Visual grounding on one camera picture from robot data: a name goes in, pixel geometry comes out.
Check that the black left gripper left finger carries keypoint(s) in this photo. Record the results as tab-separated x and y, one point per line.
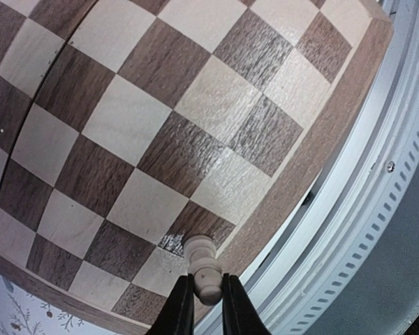
177	315

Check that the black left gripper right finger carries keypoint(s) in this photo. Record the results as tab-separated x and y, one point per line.
239	314

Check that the light chess piece rook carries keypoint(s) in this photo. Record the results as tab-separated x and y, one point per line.
200	253

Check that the wooden chess board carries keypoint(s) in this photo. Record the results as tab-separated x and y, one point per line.
127	127

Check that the floral patterned table mat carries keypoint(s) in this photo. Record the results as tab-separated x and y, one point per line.
24	313

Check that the front aluminium rail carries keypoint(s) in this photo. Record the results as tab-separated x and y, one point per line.
346	260

